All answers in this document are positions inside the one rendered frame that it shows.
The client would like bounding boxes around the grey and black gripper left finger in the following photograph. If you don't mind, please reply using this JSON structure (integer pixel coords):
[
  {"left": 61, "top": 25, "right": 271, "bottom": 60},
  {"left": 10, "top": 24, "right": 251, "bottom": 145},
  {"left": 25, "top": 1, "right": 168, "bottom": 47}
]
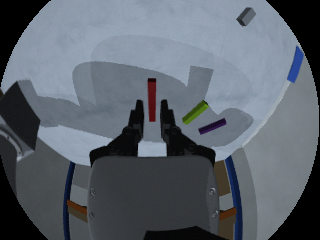
[{"left": 89, "top": 100, "right": 144, "bottom": 168}]

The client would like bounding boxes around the lime green rod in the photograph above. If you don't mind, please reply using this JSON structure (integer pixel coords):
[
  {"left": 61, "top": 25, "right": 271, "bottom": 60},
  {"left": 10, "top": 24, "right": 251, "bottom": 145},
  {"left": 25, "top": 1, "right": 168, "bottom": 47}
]
[{"left": 182, "top": 100, "right": 209, "bottom": 125}]

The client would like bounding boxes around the dark red rod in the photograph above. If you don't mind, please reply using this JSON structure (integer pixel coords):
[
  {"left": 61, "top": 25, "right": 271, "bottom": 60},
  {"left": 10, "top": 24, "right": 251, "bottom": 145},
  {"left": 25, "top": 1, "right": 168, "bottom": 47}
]
[{"left": 147, "top": 78, "right": 156, "bottom": 122}]

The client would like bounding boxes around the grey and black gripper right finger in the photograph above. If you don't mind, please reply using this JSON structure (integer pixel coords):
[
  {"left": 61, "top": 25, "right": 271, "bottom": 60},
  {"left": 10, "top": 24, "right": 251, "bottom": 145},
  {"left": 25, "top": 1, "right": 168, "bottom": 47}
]
[{"left": 160, "top": 99, "right": 216, "bottom": 168}]

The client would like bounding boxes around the dark purple rod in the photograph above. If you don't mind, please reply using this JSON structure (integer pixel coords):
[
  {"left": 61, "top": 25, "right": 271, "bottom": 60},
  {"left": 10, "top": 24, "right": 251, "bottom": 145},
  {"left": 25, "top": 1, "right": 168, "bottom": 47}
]
[{"left": 198, "top": 118, "right": 226, "bottom": 135}]

